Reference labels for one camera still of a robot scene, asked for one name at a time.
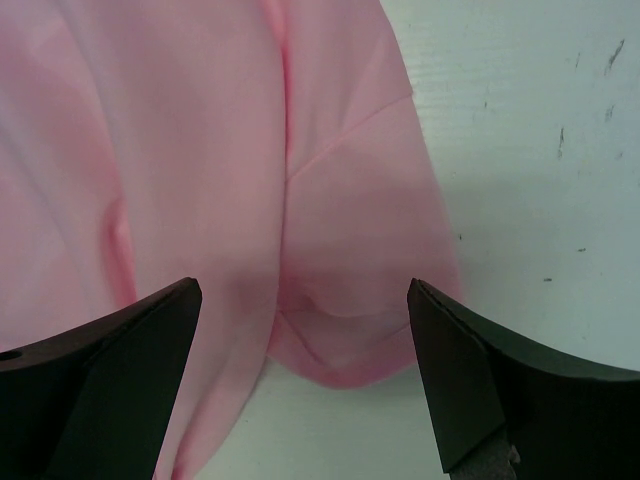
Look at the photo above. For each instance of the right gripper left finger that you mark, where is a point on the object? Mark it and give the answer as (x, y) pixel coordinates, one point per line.
(94, 402)

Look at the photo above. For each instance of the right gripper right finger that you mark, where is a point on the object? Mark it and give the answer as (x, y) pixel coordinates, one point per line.
(503, 406)

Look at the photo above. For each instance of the pink t shirt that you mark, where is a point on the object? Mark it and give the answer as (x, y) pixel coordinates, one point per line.
(269, 149)

